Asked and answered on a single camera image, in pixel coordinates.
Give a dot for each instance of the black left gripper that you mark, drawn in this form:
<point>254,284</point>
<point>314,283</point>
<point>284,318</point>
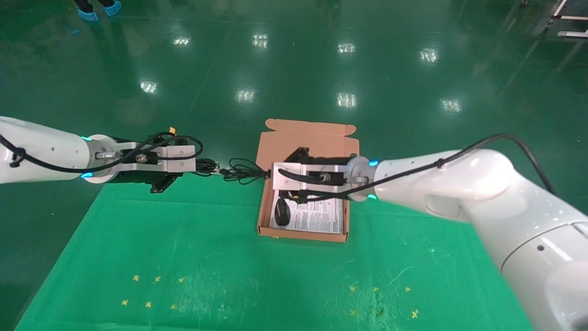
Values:
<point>161,181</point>

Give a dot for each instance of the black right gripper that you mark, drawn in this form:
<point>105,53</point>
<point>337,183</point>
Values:
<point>328,161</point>

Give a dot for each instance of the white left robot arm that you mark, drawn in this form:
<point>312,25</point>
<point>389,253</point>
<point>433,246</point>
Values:
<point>41,149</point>

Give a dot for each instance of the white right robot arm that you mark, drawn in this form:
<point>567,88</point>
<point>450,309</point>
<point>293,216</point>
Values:
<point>482,193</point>

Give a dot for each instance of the orange cardboard box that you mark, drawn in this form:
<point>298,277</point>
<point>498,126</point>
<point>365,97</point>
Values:
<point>275,147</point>

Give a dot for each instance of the white printed paper sheet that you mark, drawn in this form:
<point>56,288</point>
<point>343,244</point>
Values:
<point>321,220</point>

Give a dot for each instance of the green table mat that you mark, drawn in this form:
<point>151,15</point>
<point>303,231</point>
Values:
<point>275,276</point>

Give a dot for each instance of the blue shoe cover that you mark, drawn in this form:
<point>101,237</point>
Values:
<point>113,8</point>
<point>88,15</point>

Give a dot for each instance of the person legs black trousers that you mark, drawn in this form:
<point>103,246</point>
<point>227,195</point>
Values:
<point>85,3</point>

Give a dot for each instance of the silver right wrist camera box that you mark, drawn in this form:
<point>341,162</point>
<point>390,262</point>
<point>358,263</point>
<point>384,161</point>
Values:
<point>287,177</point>

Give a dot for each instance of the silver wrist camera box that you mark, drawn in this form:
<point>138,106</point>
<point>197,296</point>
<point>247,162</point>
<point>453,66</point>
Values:
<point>179,156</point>
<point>287,177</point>

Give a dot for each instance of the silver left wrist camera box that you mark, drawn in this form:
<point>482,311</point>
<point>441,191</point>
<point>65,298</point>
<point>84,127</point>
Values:
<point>179,156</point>

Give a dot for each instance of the white metal rack frame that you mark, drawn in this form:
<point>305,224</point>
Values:
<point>569,18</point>

